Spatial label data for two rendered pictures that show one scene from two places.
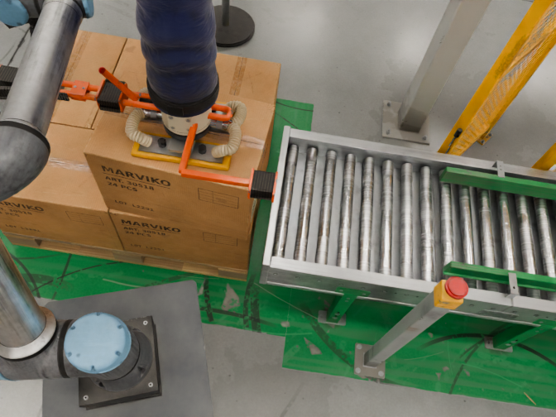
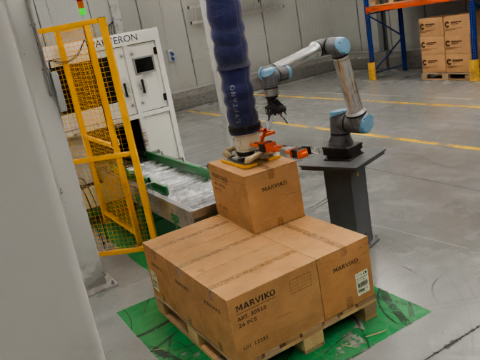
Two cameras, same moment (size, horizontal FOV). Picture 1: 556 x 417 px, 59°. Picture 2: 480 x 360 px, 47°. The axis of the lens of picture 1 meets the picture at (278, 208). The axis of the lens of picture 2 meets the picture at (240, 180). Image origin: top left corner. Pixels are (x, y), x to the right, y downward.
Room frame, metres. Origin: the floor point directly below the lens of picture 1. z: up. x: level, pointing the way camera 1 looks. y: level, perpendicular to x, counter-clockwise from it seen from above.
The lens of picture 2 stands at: (2.83, 3.70, 1.92)
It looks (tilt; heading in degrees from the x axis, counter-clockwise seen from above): 16 degrees down; 244
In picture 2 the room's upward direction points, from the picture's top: 10 degrees counter-clockwise
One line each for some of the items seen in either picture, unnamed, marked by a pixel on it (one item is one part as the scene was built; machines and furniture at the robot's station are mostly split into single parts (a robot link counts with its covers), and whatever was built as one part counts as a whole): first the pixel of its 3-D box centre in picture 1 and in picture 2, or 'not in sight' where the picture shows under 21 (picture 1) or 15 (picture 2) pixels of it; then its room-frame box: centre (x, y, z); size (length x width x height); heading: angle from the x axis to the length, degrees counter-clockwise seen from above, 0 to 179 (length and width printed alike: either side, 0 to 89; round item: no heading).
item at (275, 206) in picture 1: (276, 193); (231, 200); (1.10, 0.02, 0.58); 0.70 x 0.03 x 0.06; 2
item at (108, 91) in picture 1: (112, 95); (267, 146); (1.05, 0.62, 1.08); 0.10 x 0.08 x 0.06; 2
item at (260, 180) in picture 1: (262, 184); not in sight; (0.81, 0.06, 1.08); 0.09 x 0.08 x 0.05; 2
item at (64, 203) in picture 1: (146, 144); (251, 266); (1.37, 0.71, 0.34); 1.20 x 1.00 x 0.40; 92
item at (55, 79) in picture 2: not in sight; (56, 91); (2.04, -0.70, 1.62); 0.20 x 0.05 x 0.30; 92
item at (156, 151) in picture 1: (182, 148); (261, 153); (0.97, 0.37, 0.97); 0.34 x 0.10 x 0.05; 92
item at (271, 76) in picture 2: not in sight; (269, 78); (1.04, 0.76, 1.53); 0.10 x 0.09 x 0.12; 13
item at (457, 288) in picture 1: (455, 289); not in sight; (0.62, -0.58, 1.02); 0.07 x 0.07 x 0.04
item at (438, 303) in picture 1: (401, 333); not in sight; (0.62, -0.58, 0.50); 0.07 x 0.07 x 1.00; 2
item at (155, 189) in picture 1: (187, 158); (254, 188); (1.08, 0.39, 0.74); 0.60 x 0.40 x 0.40; 87
